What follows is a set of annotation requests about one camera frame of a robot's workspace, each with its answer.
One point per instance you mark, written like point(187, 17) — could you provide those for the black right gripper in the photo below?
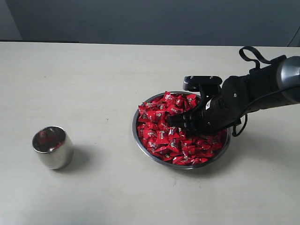
point(211, 117)

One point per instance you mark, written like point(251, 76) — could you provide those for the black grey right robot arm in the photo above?
point(273, 86)

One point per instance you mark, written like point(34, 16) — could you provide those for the pile of red candies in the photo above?
point(164, 140)

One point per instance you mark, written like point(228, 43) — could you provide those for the steel bowl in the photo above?
point(225, 145)

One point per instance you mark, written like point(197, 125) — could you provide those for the steel cup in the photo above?
point(56, 158)

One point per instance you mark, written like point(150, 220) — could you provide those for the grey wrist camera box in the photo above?
point(205, 83)

